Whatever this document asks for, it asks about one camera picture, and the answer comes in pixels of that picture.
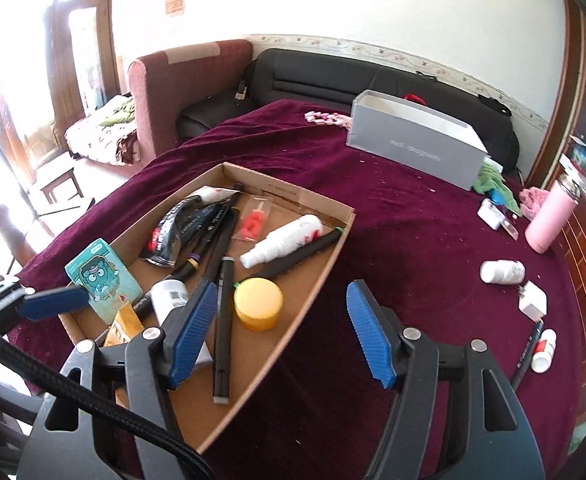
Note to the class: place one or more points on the grey shoe box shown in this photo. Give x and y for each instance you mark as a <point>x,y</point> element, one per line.
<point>416,136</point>

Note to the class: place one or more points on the large white pill bottle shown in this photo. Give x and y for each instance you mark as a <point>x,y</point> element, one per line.
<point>169,301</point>

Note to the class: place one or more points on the white bottle red label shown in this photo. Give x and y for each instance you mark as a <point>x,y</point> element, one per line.
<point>543,355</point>

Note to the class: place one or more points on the pink thermos bottle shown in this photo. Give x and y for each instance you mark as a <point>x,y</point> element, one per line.
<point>553,214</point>

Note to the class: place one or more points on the maroon bed cover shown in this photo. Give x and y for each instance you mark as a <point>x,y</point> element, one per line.
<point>418,244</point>

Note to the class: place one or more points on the purple capped black marker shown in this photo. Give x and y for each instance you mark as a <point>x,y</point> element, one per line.
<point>206,241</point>

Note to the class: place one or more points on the maroon armchair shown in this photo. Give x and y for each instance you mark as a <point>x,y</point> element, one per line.
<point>165,82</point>

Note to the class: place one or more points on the pink plush toy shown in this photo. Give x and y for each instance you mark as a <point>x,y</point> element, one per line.
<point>531,201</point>

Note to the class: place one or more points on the green cloth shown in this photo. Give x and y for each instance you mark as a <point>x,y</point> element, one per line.
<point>489,182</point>

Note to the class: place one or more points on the green capped black marker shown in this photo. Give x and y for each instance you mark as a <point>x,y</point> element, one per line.
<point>286,263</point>

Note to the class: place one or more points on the floral bedding pile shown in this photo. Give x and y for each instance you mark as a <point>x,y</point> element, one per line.
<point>108,135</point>

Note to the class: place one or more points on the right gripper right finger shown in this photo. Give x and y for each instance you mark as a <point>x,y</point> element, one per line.
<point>487,434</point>

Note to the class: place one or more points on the brown wooden footboard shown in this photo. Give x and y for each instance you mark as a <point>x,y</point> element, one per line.
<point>569,119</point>

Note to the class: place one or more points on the yellow capped black marker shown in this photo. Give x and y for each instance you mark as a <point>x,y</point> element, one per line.
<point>220,247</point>

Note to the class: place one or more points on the pink foil sachet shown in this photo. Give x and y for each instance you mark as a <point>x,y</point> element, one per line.
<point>510,228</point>

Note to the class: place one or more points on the white power adapter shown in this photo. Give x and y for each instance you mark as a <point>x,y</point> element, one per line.
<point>532,301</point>

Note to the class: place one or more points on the red bag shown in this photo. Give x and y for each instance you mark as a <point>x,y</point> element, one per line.
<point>415,99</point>

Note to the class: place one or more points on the olive capped black marker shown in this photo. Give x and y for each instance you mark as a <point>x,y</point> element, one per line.
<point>526,357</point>

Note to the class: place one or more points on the number six candle box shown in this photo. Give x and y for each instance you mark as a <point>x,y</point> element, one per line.
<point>253,219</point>

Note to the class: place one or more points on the white usb charger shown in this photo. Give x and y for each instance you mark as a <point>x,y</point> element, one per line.
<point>490,214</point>

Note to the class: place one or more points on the black crab snack bag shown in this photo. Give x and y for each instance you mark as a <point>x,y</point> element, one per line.
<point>183,223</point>

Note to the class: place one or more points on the small white pill bottle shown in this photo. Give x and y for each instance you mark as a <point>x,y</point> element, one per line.
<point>502,272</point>

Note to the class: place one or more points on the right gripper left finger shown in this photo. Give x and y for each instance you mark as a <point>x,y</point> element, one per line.
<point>125,386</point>

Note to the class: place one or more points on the white spray bottle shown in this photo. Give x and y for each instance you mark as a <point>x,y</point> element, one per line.
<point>283,241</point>

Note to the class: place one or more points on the orange foil snack packet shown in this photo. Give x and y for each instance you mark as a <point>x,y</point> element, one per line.
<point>126,326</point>

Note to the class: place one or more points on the yellow round jar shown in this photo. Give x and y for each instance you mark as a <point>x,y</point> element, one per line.
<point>258,303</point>

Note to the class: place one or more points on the grey capped black marker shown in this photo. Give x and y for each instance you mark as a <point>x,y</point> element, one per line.
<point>223,331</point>

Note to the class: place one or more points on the teal tissue pack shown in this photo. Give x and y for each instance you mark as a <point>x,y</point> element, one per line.
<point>107,280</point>

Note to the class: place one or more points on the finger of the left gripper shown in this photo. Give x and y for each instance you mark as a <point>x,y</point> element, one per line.
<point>35,306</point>

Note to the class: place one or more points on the cardboard tray box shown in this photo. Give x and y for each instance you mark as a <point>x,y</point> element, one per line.
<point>200,420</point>

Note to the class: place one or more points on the black sofa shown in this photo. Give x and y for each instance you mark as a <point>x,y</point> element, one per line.
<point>331,81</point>

